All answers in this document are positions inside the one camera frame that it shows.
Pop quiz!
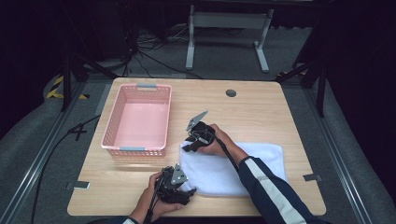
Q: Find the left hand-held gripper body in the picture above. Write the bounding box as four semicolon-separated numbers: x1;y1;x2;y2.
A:
156;163;190;200

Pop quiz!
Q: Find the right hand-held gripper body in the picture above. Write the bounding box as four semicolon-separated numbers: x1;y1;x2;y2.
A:
185;109;216;146

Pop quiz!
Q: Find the white printed cloth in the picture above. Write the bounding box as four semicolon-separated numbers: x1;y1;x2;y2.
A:
178;141;288;198

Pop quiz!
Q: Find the pink plastic basket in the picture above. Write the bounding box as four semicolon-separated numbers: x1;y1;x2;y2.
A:
100;83;173;157

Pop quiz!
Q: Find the person's right hand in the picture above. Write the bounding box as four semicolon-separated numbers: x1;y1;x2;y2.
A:
197;123;238;159

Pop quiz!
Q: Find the person's left hand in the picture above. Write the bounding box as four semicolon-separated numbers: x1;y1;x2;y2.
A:
140;172;185;219

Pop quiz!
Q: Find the black metal stand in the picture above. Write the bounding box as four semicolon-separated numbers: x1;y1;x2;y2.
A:
275;59;328;119

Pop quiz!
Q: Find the black tripod stand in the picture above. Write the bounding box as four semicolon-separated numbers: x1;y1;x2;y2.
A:
60;46;120;113

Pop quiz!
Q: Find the left hand-held gripper black cable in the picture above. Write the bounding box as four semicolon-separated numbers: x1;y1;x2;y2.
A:
144;174;166;224

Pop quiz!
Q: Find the hand-held gripper black cable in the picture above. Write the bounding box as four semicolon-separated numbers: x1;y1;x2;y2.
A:
190;130;241;172
144;174;166;224

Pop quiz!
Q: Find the right hand-held gripper black cable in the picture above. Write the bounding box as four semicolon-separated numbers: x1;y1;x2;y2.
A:
190;130;241;172

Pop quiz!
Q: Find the tangle of black cables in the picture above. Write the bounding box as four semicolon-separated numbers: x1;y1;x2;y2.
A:
120;26;204;80

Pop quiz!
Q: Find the grey metal desk frame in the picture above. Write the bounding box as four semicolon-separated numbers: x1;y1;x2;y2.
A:
185;4;275;74

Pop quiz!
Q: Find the black floor cable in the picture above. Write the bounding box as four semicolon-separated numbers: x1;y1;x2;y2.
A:
31;115;102;224

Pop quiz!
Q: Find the metal floor rail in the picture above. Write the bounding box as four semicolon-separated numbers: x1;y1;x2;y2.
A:
0;82;87;224
303;88;375;224

